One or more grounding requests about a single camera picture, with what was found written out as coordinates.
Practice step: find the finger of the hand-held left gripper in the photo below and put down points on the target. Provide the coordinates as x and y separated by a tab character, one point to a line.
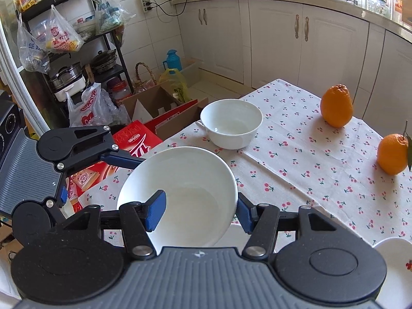
63	196
122	160

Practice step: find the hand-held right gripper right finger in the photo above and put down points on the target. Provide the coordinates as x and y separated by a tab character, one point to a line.
244	215

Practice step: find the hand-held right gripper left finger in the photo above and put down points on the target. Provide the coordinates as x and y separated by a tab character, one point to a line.
156	210

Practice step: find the wide white bowl pink flowers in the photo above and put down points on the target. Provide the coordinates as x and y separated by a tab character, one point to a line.
193	173

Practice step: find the plain white bowl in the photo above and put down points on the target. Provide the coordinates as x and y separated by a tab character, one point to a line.
231	135

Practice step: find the white plate fruit print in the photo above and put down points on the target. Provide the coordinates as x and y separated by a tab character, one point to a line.
396	264

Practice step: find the red cardboard box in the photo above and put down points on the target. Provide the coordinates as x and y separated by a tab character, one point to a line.
135	138

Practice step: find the red and white plastic bag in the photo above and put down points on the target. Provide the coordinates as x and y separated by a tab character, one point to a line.
90	109

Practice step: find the plastic jar red lid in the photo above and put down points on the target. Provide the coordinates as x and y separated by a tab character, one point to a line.
119	90

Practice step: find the brown cardboard box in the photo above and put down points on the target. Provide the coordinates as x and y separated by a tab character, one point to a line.
180	116

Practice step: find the cherry print tablecloth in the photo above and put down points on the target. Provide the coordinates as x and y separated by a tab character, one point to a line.
305	173

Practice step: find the wicker basket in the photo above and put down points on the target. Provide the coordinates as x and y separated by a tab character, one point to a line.
137	74

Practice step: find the white electric cooker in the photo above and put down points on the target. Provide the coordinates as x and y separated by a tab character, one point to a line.
69	90

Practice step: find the yellow plastic bag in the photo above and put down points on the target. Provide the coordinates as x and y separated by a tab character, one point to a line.
170	82

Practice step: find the dark cooking pot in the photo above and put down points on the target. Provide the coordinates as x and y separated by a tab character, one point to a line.
104	61

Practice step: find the steel pot with lid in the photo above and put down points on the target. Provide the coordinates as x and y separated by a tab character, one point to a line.
66	75

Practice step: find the teal thermos jug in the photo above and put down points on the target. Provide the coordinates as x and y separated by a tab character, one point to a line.
173	61

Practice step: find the clear plastic storage box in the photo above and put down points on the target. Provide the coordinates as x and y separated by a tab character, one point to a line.
193	72

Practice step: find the clear plastic bag blue text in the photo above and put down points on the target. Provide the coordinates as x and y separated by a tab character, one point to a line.
32	48

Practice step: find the plastic bag red print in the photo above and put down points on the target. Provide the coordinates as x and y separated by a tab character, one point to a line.
61	37

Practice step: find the bumpy orange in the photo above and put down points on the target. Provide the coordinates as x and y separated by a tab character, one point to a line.
336	107

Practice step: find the plastic bag blue print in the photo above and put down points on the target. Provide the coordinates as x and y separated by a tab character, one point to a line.
107	13

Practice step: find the white power strip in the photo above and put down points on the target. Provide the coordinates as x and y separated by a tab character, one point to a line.
145	3

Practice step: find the orange with leaf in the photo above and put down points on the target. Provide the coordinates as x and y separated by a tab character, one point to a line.
392	156

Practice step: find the black metal shelf rack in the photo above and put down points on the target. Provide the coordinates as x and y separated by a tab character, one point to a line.
61	0

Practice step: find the glass container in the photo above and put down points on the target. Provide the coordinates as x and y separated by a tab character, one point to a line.
378	6

